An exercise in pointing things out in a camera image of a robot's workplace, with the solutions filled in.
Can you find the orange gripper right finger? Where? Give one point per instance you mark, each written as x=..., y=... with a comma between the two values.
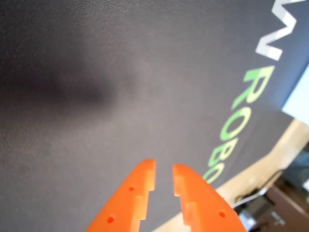
x=207, y=205

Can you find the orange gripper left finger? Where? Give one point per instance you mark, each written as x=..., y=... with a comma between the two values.
x=125, y=200

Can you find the dark brown background furniture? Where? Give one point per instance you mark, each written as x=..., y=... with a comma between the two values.
x=292, y=210

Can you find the dark mat with WOWROBO print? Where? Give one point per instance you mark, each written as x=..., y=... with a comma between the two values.
x=96, y=120

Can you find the white open cardboard box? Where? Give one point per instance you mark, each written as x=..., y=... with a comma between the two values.
x=299, y=96

